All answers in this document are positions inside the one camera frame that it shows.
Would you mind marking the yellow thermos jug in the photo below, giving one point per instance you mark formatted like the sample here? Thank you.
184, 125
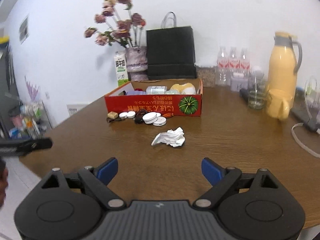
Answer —
284, 64

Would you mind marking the yellow plush toy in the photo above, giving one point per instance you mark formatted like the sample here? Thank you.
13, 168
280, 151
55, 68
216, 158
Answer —
186, 88

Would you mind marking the water bottle left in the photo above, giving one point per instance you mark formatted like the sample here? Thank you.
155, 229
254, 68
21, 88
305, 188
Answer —
222, 70

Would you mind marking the purple marbled vase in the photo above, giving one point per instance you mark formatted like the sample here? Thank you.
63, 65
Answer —
137, 63

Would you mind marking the white plastic bottle in box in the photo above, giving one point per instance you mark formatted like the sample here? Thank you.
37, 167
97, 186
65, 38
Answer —
152, 90

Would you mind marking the glass jar of seeds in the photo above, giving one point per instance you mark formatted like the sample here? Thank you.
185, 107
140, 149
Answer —
207, 75

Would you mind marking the black paper bag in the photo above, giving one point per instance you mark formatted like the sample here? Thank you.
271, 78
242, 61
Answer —
170, 51

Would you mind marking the clear drinking glass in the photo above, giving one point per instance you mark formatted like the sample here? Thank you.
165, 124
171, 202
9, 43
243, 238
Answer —
256, 93

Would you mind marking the metal storage cart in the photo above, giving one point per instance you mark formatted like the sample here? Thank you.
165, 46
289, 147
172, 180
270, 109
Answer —
30, 119

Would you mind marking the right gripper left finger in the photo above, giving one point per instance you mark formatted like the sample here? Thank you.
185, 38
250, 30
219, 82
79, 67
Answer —
95, 180

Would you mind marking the water bottle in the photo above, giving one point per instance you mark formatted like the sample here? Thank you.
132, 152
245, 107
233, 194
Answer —
244, 62
222, 70
233, 61

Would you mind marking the water bottle middle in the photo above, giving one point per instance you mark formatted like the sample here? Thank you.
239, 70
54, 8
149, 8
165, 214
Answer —
233, 61

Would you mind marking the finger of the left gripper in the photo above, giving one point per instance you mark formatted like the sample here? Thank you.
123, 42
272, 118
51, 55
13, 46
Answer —
20, 147

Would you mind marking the lavender small box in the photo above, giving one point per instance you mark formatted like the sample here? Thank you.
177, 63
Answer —
238, 81

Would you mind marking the water bottle right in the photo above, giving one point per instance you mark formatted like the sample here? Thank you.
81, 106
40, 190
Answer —
244, 62

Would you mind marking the dried pink rose bouquet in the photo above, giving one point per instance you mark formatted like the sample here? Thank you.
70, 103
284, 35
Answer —
124, 27

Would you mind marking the white small jar lid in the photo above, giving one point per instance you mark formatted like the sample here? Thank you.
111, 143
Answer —
161, 121

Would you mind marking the crumpled white tissue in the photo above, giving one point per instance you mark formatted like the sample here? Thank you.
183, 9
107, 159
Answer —
174, 138

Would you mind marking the red cardboard box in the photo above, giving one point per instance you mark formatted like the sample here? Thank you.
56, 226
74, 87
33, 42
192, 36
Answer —
122, 98

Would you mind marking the white panel against wall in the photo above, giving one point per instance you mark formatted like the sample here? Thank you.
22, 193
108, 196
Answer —
74, 108

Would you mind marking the white flat round container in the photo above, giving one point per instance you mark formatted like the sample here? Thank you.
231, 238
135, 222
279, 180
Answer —
150, 118

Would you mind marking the yellow mug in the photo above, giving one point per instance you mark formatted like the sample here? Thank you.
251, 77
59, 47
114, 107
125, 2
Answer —
279, 104

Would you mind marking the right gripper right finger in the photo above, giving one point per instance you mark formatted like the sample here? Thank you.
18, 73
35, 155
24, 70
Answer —
224, 182

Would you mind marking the small wooden stamp block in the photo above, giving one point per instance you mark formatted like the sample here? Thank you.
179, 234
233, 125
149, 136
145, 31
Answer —
112, 115

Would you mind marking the green white milk carton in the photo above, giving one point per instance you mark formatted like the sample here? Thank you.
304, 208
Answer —
121, 68

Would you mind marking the person's left hand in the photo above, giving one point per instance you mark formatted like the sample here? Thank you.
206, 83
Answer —
3, 182

